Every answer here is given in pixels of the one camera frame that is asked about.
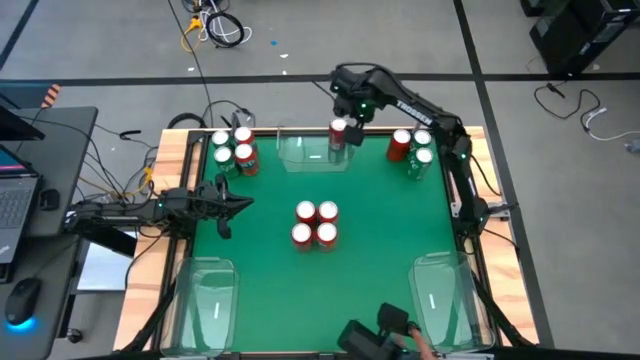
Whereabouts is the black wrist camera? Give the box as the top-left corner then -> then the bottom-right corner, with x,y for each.
343,123 -> 367,148
216,214 -> 234,241

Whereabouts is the long thin black cable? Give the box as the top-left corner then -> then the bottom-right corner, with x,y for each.
167,0 -> 215,127

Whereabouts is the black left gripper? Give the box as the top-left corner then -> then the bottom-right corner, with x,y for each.
192,179 -> 255,222

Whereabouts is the black aluminium table frame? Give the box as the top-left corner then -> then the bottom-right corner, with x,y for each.
113,124 -> 541,360

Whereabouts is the white cable with plug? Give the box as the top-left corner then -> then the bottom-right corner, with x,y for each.
582,106 -> 640,143

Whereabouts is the grey metal plate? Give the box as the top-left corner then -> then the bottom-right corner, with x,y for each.
77,242 -> 137,292

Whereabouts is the coiled black cable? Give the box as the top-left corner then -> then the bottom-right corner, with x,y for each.
205,10 -> 245,49

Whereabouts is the black monitor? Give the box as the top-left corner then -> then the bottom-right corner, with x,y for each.
0,104 -> 46,142

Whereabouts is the red Coca-Cola can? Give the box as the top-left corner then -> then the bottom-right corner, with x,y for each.
328,118 -> 350,152
385,128 -> 413,163
290,222 -> 314,253
294,199 -> 318,225

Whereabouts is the grey arm base bracket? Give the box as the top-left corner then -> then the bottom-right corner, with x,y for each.
487,201 -> 520,222

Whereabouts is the black cable with plug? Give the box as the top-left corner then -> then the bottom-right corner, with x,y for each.
533,82 -> 601,121

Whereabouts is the dark grey desk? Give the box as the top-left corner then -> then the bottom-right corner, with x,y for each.
0,105 -> 99,360

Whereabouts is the black computer mouse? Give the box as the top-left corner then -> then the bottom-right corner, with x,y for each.
4,277 -> 43,327

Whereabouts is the black desk base bar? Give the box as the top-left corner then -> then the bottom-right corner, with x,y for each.
74,227 -> 139,259

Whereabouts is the white floor cable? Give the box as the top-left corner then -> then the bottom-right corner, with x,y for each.
199,0 -> 254,45

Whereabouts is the thick black hose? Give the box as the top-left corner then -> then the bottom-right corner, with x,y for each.
166,112 -> 208,130

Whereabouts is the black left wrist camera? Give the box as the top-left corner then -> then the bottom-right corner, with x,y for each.
216,214 -> 234,241

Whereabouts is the black laptop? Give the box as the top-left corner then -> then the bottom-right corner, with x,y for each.
0,143 -> 42,266

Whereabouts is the yellow cable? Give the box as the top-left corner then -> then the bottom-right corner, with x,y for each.
78,167 -> 155,199

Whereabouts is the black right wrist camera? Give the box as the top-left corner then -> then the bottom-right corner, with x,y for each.
343,123 -> 367,148

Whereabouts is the person's hand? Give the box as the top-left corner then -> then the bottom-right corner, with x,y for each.
394,322 -> 439,360

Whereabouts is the clear plastic bin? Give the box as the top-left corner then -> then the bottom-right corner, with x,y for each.
276,125 -> 357,174
159,256 -> 241,358
407,251 -> 497,353

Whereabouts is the yellow extension cord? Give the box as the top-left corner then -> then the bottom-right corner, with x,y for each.
179,17 -> 206,54

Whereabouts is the small black desk device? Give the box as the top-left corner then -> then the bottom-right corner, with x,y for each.
38,188 -> 62,212

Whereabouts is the green table mat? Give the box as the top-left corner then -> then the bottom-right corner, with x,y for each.
177,133 -> 476,353

